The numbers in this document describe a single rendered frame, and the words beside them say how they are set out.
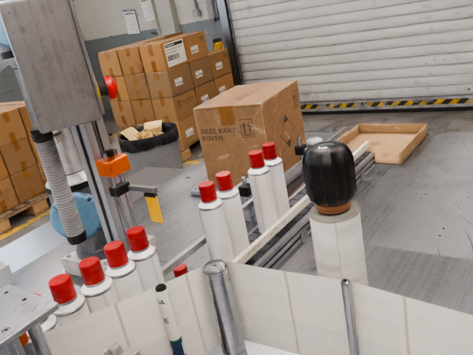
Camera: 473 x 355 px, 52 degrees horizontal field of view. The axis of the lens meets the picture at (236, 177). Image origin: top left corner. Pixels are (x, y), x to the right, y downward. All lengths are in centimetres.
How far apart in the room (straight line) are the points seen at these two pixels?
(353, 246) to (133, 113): 434
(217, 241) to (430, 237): 50
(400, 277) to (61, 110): 66
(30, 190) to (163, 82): 152
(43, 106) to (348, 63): 470
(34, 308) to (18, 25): 39
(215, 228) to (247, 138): 54
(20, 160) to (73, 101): 364
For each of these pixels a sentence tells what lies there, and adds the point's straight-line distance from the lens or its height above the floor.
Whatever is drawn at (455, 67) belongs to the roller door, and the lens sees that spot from 506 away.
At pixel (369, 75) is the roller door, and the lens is 527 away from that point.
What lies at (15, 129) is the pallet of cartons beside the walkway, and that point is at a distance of 439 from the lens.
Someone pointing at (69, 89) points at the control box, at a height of 134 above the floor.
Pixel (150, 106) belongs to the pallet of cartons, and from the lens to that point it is 484.
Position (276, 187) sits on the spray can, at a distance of 116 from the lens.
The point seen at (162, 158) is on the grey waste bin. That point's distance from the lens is 350.
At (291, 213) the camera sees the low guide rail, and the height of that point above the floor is 91.
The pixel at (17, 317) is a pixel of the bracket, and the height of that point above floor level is 114.
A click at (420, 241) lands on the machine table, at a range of 119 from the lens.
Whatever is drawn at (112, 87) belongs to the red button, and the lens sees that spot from 79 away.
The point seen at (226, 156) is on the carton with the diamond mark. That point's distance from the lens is 154.
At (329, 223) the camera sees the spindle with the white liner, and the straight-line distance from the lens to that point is 79.
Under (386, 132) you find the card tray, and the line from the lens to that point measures 193.
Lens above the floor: 143
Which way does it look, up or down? 20 degrees down
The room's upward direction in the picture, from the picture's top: 11 degrees counter-clockwise
